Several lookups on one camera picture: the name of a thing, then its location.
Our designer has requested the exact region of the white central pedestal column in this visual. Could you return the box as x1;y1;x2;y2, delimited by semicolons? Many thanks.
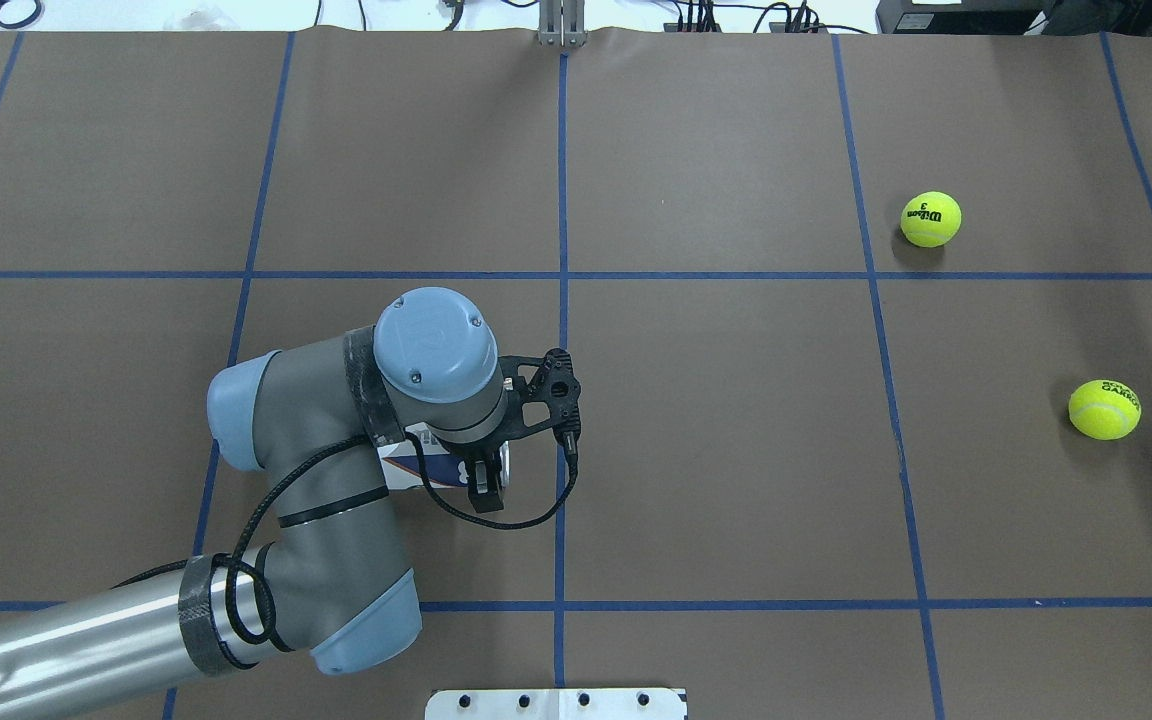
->
424;687;690;719

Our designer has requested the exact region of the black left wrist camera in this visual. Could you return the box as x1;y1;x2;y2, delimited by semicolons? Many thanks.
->
493;348;582;458

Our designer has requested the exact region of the tennis ball with Wilson print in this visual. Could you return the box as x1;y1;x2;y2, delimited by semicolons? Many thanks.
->
900;191;963;249

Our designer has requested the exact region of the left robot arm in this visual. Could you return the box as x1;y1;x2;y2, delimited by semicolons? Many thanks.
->
0;287;511;719

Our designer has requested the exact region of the aluminium frame post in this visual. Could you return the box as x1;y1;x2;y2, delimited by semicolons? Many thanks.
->
536;0;588;50

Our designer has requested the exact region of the tennis ball with Roland Garros print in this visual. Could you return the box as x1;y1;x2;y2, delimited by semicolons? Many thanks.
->
1068;379;1142;441

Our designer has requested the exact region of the clear tennis ball can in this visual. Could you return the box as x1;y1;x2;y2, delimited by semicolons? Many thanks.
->
367;424;486;497

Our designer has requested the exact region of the black box with label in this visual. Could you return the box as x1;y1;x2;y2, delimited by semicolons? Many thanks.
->
874;1;1044;36

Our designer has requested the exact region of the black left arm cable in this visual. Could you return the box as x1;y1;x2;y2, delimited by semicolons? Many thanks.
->
116;430;579;653

